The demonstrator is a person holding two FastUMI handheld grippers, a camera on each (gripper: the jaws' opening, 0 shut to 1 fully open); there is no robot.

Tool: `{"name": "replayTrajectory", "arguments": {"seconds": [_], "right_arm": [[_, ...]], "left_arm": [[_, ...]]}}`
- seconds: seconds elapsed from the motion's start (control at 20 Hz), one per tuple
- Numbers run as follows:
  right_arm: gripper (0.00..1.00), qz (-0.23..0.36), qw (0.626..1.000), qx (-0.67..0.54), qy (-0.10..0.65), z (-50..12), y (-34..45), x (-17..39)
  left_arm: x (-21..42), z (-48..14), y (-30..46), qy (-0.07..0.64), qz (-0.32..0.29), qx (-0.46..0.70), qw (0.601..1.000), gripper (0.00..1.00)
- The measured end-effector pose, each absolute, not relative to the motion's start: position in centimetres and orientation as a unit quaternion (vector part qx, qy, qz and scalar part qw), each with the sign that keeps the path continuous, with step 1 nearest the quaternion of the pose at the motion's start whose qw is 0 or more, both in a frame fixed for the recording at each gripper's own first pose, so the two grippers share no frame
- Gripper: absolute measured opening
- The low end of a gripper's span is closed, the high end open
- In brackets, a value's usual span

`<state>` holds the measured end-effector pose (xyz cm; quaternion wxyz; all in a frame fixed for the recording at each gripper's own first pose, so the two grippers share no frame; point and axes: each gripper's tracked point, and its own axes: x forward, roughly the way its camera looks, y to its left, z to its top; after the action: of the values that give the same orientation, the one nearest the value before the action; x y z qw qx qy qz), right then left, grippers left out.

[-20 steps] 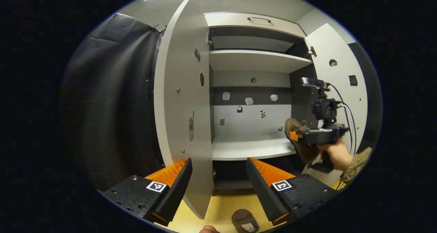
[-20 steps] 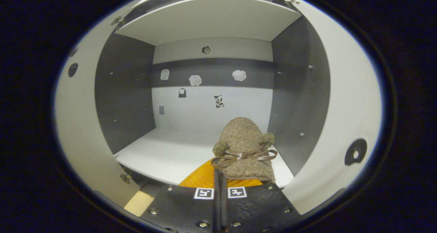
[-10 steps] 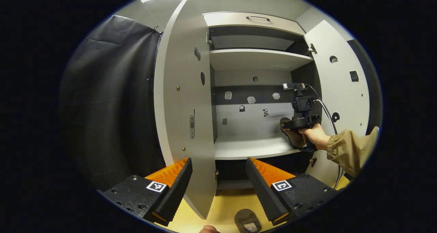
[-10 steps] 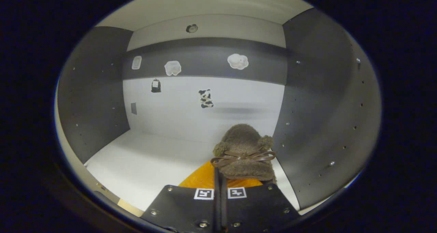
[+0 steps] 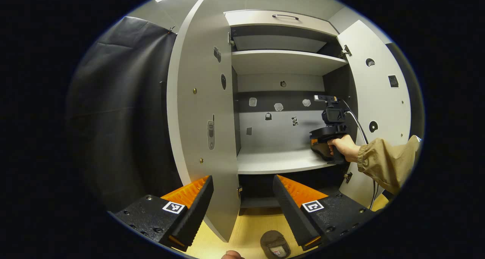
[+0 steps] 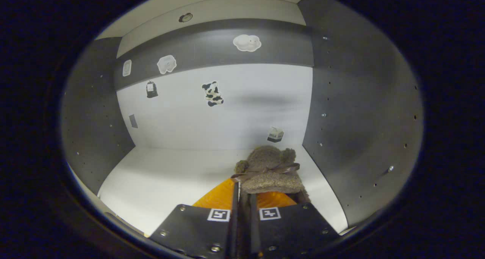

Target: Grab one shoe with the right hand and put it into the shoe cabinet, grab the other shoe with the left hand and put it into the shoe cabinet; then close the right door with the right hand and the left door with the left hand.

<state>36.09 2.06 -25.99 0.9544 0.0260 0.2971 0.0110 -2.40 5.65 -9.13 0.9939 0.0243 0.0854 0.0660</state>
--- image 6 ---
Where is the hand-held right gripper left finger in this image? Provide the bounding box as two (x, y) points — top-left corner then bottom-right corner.
(149, 177), (240, 259)

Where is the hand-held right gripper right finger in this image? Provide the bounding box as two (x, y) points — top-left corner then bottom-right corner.
(248, 191), (340, 259)

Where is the brown fuzzy shoe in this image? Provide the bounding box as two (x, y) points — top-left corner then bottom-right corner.
(232, 145), (311, 204)

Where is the white shoe cabinet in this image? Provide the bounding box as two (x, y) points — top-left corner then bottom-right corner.
(61, 0), (425, 239)

